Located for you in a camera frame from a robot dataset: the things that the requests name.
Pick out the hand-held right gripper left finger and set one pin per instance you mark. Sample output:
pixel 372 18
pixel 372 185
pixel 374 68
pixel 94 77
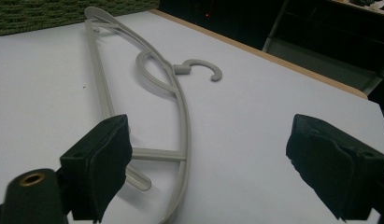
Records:
pixel 96 168

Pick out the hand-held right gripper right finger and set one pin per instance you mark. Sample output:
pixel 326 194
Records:
pixel 329 168

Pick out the grey plastic clothes hanger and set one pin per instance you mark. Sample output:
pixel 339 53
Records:
pixel 181 102

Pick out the dark metal shelf rack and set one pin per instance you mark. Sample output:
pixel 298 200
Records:
pixel 323 40

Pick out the green knitted cloth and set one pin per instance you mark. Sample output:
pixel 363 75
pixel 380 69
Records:
pixel 40 14

